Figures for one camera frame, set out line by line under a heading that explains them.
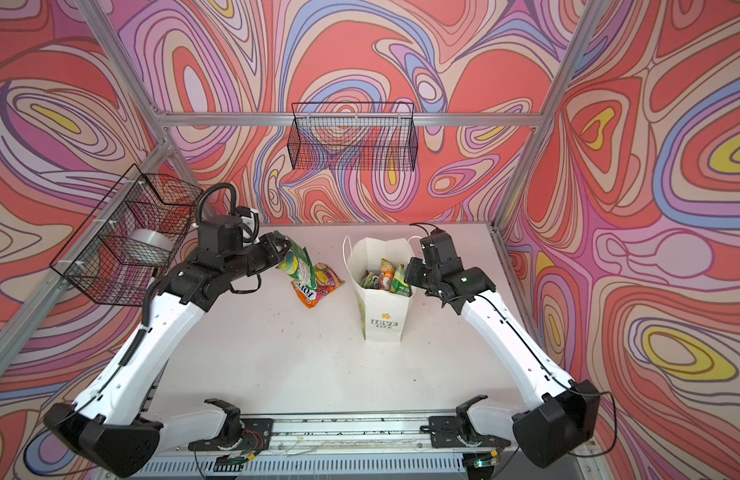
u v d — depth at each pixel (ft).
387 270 2.83
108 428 1.22
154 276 2.45
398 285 2.59
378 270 2.92
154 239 2.40
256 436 2.39
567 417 1.25
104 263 2.30
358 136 3.16
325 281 3.33
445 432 2.36
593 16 2.26
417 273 2.22
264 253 2.02
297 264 2.36
